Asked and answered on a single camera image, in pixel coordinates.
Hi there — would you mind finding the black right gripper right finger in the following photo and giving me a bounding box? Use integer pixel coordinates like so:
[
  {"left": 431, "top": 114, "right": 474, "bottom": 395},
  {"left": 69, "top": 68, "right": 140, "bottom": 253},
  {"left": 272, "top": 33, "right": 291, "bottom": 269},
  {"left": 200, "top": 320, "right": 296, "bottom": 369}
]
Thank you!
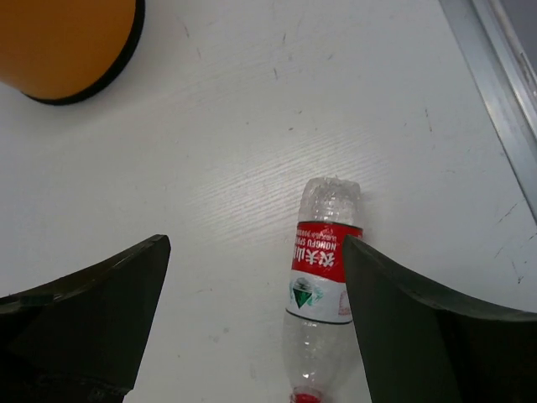
[{"left": 343, "top": 236, "right": 536, "bottom": 402}]

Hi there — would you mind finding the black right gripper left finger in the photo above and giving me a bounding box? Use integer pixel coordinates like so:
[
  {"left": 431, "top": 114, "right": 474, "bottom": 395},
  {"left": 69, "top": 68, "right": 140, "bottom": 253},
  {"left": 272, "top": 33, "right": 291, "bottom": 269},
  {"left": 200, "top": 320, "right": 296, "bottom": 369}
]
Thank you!
[{"left": 1, "top": 235, "right": 171, "bottom": 402}]

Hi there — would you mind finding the red label clear bottle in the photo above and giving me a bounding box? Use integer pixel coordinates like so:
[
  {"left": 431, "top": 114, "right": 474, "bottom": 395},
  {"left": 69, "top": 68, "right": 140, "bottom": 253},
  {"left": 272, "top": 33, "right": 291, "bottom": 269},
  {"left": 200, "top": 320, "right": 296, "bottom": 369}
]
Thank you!
[{"left": 283, "top": 177, "right": 363, "bottom": 402}]

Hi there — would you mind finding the orange cylindrical bin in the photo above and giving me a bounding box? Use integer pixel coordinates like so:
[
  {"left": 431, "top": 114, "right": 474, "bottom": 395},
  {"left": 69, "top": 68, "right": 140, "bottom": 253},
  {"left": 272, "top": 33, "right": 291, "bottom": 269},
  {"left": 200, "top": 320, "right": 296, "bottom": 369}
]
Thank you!
[{"left": 1, "top": 1, "right": 146, "bottom": 106}]

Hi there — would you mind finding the aluminium table edge rail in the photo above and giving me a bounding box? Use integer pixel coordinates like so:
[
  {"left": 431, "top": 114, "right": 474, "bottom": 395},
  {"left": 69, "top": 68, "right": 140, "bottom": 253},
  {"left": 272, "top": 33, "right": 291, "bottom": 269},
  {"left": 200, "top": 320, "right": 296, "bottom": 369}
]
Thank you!
[{"left": 440, "top": 0, "right": 536, "bottom": 216}]

